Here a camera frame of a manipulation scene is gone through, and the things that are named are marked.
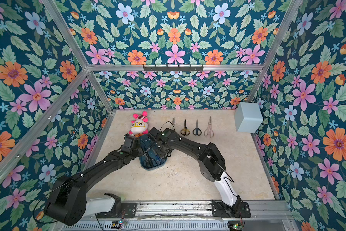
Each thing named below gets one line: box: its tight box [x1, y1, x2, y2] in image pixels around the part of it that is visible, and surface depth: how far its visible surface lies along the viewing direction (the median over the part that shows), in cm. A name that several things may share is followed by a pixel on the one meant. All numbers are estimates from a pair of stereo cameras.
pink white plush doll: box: [128, 110, 149, 137], surface depth 103 cm
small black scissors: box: [192, 118, 202, 136], surface depth 110 cm
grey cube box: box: [234, 102, 264, 134], surface depth 98 cm
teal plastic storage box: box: [138, 133, 168, 171], surface depth 92 cm
